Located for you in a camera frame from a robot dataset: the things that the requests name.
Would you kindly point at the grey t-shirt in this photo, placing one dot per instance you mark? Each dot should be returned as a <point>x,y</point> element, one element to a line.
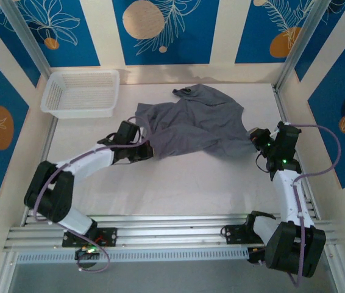
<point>197,128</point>

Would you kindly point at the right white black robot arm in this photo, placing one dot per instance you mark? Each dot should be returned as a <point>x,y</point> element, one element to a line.
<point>291,195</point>

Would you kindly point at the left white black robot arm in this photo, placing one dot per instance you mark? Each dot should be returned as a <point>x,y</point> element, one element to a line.
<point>84,164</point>

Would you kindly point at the white plastic mesh basket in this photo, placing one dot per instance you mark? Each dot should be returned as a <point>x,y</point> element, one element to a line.
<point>81,91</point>

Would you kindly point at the aluminium side rail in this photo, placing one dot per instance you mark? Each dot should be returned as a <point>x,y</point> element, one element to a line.
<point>48,134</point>
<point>285,107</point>

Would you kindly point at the aluminium corner post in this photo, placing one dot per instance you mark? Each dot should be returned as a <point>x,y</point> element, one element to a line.
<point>23,33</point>
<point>297,45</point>

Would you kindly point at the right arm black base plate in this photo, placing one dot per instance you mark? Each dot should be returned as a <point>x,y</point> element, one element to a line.
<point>236,235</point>

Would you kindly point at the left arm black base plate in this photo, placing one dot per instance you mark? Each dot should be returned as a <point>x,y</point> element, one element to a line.
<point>108,236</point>

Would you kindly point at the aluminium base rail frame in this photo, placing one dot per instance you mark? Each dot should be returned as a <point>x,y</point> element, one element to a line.
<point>175,232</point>

